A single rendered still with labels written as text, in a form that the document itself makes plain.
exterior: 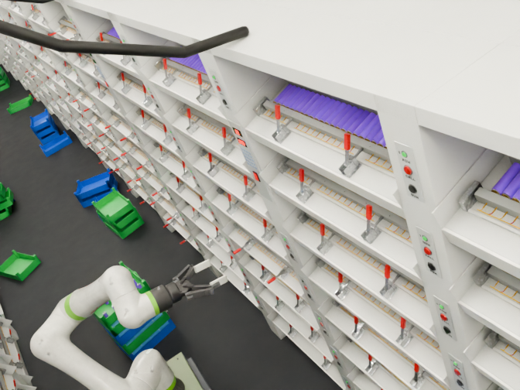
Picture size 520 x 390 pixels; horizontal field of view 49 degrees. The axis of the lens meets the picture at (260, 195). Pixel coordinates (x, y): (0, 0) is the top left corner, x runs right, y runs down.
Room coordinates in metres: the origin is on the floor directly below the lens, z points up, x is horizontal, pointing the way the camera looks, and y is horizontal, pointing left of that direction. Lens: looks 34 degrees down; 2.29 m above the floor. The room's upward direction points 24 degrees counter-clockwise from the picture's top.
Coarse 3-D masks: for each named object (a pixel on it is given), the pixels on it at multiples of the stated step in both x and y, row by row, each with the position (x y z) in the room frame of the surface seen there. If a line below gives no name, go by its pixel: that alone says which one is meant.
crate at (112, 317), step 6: (132, 276) 2.63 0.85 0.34; (138, 276) 2.57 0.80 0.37; (138, 282) 2.58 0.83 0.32; (144, 282) 2.47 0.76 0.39; (138, 288) 2.54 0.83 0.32; (144, 288) 2.46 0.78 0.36; (150, 288) 2.48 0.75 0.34; (102, 306) 2.51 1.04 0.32; (108, 306) 2.49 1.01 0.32; (96, 312) 2.49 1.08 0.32; (102, 312) 2.47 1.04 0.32; (108, 312) 2.45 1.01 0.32; (114, 312) 2.37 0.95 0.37; (102, 318) 2.34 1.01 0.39; (108, 318) 2.35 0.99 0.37; (114, 318) 2.36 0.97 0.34; (108, 324) 2.34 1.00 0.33
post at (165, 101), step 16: (112, 16) 2.11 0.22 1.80; (128, 32) 2.07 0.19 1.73; (144, 32) 2.09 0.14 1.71; (144, 64) 2.07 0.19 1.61; (144, 80) 2.13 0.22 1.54; (160, 96) 2.07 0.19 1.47; (160, 112) 2.13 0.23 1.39; (192, 144) 2.08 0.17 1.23; (192, 176) 2.15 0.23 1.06; (208, 208) 2.15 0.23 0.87; (224, 224) 2.07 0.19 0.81; (240, 256) 2.07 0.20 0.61
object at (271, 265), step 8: (232, 224) 2.08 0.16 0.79; (224, 232) 2.06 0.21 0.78; (232, 232) 2.07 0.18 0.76; (240, 232) 2.04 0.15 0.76; (240, 240) 1.99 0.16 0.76; (256, 248) 1.89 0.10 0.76; (256, 256) 1.85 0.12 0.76; (264, 256) 1.83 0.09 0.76; (264, 264) 1.79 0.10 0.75; (272, 264) 1.76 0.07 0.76; (280, 264) 1.74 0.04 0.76; (272, 272) 1.72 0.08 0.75; (288, 280) 1.64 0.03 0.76; (296, 280) 1.62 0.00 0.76; (296, 288) 1.58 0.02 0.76; (304, 296) 1.49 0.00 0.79
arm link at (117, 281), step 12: (108, 276) 1.66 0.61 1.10; (120, 276) 1.66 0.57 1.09; (84, 288) 1.80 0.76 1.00; (96, 288) 1.71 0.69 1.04; (108, 288) 1.64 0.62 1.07; (120, 288) 1.63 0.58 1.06; (132, 288) 1.64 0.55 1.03; (72, 300) 1.82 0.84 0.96; (84, 300) 1.76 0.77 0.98; (96, 300) 1.72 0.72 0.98; (108, 300) 1.71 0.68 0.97; (84, 312) 1.78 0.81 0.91
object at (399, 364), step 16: (336, 304) 1.41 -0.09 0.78; (336, 320) 1.36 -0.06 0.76; (352, 320) 1.32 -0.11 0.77; (352, 336) 1.27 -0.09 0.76; (368, 336) 1.24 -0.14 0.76; (368, 352) 1.19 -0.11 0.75; (384, 352) 1.16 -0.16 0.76; (400, 352) 1.13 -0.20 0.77; (400, 368) 1.08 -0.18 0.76; (416, 368) 1.01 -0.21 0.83; (416, 384) 1.00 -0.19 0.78; (432, 384) 0.99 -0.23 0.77
